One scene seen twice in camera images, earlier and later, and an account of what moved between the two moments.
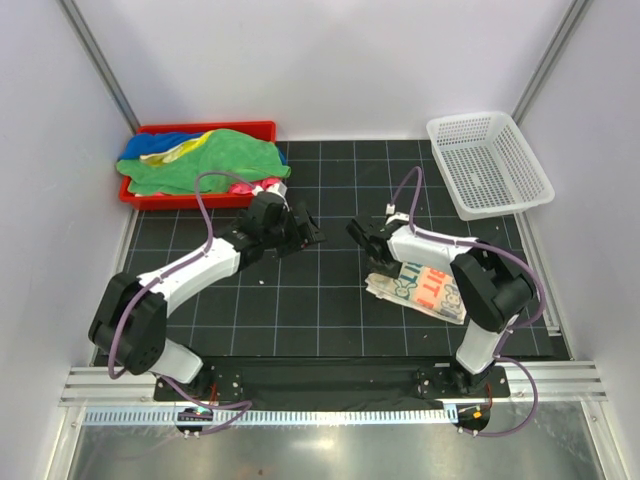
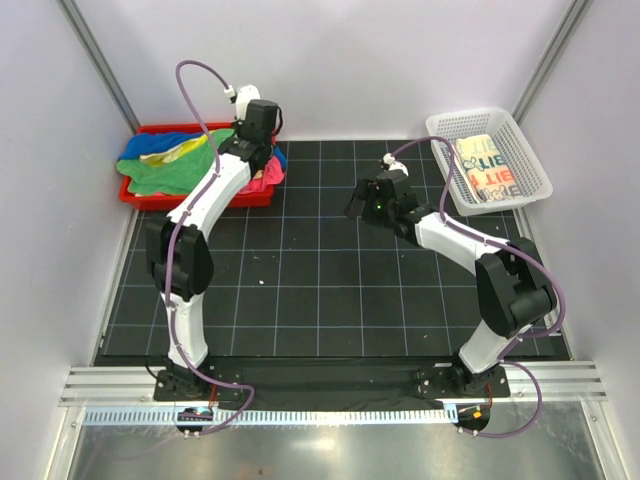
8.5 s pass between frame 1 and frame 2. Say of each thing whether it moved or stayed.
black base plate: stayed
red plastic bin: stayed
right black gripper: moved
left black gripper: moved
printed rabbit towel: moved
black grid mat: stayed
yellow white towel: stayed
